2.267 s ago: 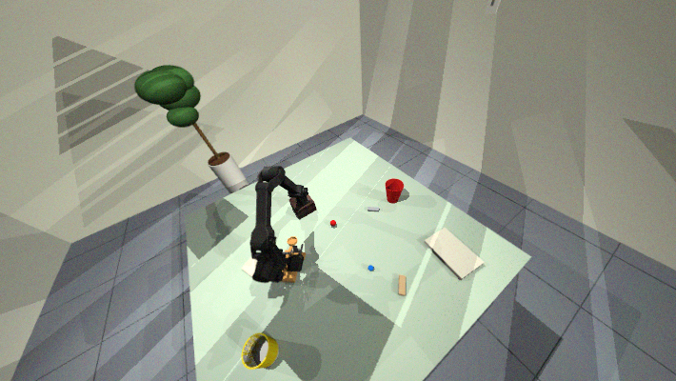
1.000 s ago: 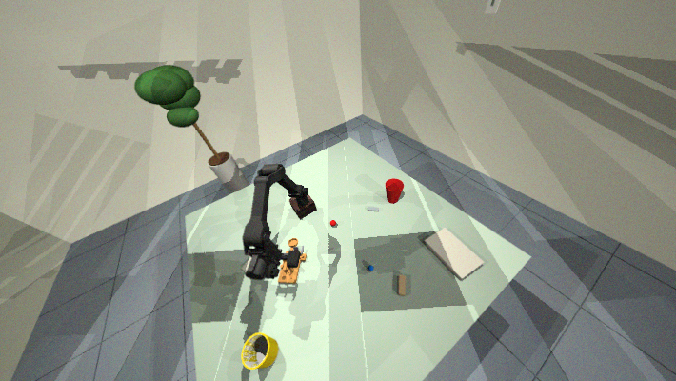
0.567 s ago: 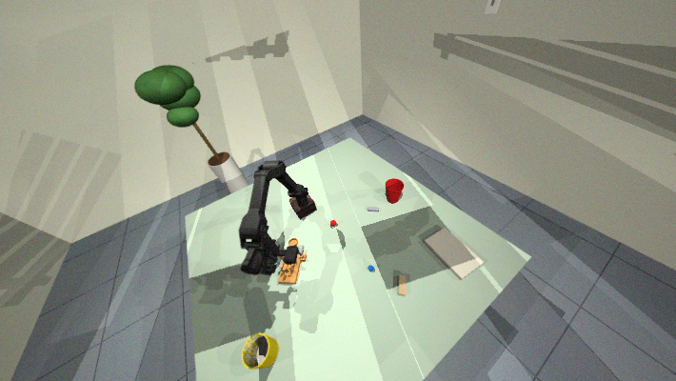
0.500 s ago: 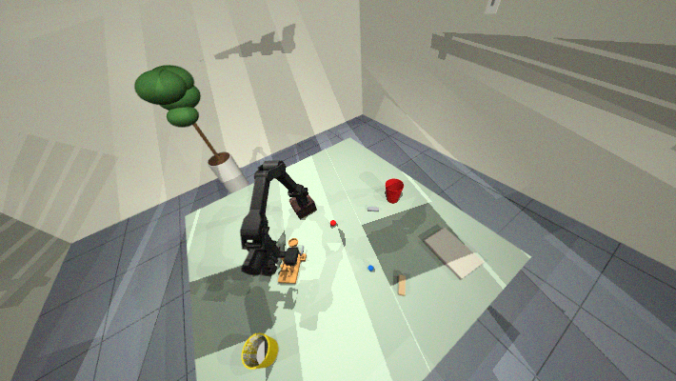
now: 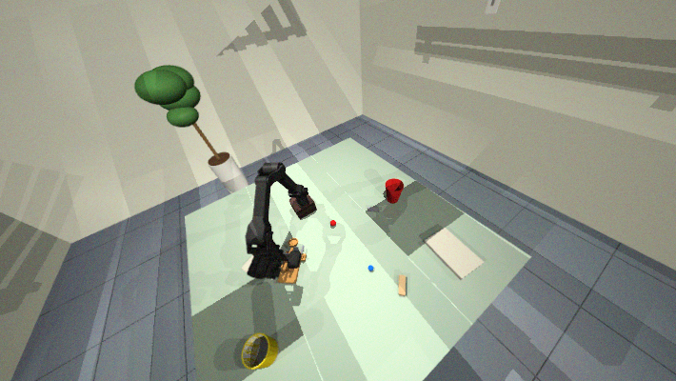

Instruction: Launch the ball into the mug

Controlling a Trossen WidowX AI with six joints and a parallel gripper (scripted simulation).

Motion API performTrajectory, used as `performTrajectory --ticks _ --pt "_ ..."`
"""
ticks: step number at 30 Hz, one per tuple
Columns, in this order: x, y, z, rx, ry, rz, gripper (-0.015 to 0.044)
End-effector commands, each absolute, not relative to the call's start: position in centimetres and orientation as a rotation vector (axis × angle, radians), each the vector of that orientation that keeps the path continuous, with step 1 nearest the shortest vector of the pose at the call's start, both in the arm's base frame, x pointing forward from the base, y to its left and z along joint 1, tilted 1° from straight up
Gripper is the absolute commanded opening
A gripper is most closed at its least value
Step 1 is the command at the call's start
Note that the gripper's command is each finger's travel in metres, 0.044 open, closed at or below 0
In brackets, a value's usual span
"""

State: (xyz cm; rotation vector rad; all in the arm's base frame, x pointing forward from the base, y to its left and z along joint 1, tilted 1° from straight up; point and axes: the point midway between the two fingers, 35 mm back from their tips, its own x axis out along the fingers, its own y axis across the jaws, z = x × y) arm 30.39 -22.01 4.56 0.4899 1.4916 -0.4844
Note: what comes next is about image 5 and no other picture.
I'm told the yellow open cylinder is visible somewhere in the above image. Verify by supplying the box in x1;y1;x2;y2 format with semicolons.
242;333;279;370

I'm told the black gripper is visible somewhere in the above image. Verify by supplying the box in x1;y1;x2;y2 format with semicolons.
270;245;302;269

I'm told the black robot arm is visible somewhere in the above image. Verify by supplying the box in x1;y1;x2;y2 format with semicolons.
245;162;309;280

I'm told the red plastic cup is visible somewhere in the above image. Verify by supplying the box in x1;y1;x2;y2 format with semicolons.
386;179;404;204

